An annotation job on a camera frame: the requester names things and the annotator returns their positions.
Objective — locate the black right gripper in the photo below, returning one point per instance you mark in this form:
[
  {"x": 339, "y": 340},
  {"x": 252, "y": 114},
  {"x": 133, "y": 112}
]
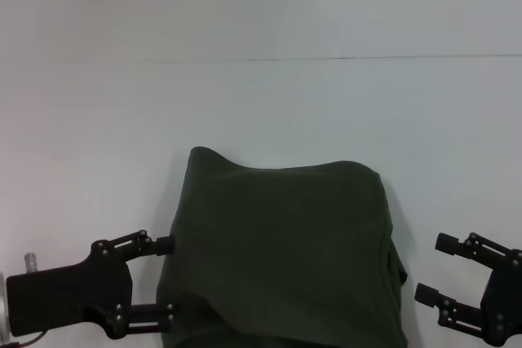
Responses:
[{"x": 505, "y": 299}]

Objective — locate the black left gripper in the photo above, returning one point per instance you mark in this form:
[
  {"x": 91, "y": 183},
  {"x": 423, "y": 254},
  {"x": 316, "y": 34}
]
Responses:
[{"x": 69, "y": 295}]

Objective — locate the dark green FREE t-shirt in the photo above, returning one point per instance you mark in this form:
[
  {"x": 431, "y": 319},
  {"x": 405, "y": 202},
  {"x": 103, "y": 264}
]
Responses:
[{"x": 285, "y": 262}]

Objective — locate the silver flange clamp knob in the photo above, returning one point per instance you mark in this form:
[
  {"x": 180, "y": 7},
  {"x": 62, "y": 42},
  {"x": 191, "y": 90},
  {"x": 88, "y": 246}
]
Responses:
[{"x": 31, "y": 263}]

